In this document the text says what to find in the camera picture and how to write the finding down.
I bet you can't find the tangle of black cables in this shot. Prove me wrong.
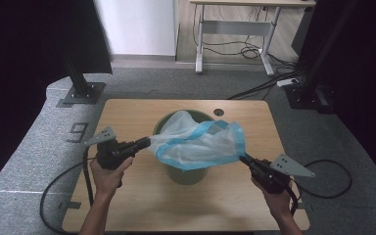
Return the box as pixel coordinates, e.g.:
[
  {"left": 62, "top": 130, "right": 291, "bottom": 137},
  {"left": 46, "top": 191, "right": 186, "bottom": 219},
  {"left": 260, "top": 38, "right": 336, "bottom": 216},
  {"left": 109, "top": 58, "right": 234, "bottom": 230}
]
[{"left": 192, "top": 4, "right": 307, "bottom": 101}]

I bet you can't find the white power strip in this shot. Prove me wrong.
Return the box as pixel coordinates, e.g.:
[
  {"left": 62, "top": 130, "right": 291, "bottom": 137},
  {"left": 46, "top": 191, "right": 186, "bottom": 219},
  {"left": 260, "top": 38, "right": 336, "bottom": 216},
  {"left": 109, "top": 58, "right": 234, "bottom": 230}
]
[{"left": 276, "top": 77, "right": 300, "bottom": 88}]

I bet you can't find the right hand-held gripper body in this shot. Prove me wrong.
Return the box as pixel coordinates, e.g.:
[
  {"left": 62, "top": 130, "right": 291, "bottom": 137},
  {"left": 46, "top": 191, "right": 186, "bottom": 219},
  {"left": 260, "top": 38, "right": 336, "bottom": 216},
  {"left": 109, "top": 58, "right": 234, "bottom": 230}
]
[{"left": 249, "top": 154, "right": 316, "bottom": 196}]

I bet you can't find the white desk frame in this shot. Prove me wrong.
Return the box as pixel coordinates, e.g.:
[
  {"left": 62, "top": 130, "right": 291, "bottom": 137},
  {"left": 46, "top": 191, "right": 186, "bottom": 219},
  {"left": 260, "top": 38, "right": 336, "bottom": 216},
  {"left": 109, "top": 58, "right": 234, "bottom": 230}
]
[{"left": 189, "top": 0, "right": 317, "bottom": 77}]

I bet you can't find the black metal stand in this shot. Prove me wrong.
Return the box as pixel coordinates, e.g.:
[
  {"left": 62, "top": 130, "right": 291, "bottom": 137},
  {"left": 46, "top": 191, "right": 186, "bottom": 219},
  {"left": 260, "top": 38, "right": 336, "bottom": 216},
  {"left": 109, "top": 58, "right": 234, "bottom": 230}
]
[
  {"left": 283, "top": 0, "right": 361, "bottom": 115},
  {"left": 57, "top": 58, "right": 107, "bottom": 108}
]

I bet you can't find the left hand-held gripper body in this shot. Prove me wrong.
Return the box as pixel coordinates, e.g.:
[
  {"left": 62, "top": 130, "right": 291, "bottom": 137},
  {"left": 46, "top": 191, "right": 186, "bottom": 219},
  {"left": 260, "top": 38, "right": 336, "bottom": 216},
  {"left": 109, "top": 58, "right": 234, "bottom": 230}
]
[{"left": 83, "top": 126, "right": 135, "bottom": 171}]

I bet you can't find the green trash bin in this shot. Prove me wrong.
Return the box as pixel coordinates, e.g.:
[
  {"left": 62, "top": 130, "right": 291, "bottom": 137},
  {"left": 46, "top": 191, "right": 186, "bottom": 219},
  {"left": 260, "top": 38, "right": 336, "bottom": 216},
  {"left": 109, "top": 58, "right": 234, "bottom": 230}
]
[{"left": 152, "top": 109, "right": 215, "bottom": 186}]

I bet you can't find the thin black cable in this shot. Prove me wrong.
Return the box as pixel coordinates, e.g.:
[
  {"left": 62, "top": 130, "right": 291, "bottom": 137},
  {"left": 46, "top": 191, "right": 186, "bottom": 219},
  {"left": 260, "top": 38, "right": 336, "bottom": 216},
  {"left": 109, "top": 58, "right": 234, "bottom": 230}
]
[
  {"left": 290, "top": 159, "right": 353, "bottom": 200},
  {"left": 39, "top": 158, "right": 98, "bottom": 235}
]

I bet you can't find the white plastic bag blue rim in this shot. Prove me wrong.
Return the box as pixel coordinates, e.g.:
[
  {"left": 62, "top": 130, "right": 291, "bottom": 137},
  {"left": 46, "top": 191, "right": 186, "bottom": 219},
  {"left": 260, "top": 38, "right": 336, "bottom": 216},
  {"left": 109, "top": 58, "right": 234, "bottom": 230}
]
[{"left": 148, "top": 110, "right": 247, "bottom": 171}]

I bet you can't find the person's right hand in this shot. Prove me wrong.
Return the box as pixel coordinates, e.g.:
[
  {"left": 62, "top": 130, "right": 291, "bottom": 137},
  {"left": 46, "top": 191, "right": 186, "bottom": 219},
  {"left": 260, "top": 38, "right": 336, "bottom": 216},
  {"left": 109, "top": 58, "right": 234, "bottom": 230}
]
[{"left": 251, "top": 177, "right": 294, "bottom": 219}]

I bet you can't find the black curtain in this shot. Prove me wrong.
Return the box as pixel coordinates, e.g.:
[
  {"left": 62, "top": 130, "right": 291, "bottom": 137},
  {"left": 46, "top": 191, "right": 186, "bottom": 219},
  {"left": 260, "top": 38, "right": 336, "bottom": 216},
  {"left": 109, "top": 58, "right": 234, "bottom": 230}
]
[
  {"left": 0, "top": 0, "right": 114, "bottom": 198},
  {"left": 292, "top": 0, "right": 376, "bottom": 184}
]

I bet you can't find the thick black cable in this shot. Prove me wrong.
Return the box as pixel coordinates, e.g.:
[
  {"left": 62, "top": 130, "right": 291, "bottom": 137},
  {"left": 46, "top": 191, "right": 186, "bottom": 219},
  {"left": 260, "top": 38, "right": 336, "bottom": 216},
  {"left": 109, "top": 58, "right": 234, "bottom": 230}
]
[
  {"left": 82, "top": 146, "right": 95, "bottom": 207},
  {"left": 287, "top": 182, "right": 301, "bottom": 216}
]

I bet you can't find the person's left hand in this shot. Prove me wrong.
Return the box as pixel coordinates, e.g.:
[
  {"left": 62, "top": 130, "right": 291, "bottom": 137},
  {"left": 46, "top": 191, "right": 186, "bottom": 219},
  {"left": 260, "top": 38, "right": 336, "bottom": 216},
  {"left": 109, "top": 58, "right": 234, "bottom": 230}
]
[{"left": 89, "top": 157, "right": 135, "bottom": 199}]

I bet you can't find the white partition panel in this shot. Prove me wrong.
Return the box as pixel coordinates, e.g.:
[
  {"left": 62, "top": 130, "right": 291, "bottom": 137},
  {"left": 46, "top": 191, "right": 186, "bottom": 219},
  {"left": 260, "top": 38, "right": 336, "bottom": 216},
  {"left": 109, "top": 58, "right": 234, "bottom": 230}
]
[{"left": 92, "top": 0, "right": 179, "bottom": 57}]

